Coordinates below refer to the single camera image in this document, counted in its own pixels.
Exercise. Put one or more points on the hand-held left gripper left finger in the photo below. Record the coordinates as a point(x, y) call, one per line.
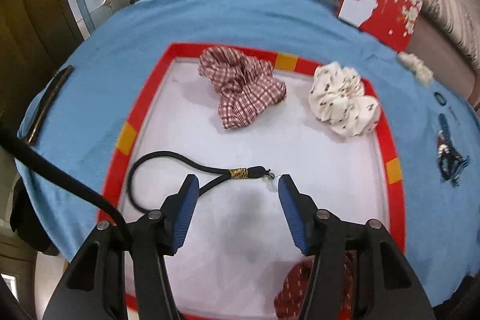
point(185, 215)

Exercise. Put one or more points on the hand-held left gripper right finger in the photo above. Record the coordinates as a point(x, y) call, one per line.
point(292, 215)

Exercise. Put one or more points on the red rimmed white tray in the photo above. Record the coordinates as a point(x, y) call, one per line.
point(262, 147)

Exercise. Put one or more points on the dark red dotted scrunchie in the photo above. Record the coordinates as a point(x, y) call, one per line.
point(292, 290)

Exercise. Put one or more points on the white floral scrunchie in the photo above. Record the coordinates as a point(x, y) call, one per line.
point(341, 98)

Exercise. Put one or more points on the red plaid scrunchie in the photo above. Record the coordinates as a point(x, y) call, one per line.
point(243, 87)

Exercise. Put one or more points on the black flat strip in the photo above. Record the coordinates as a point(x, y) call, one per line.
point(48, 106)

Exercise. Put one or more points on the cream scrunchie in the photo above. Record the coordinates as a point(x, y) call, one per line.
point(416, 67)

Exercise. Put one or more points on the red box with white print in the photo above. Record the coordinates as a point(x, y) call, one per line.
point(375, 31)

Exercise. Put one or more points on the blue cloth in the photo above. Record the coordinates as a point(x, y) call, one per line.
point(225, 16)

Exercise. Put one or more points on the grey pink cushion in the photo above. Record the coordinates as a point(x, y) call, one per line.
point(450, 54)

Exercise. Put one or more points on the wooden door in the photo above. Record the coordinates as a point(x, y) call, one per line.
point(22, 24)

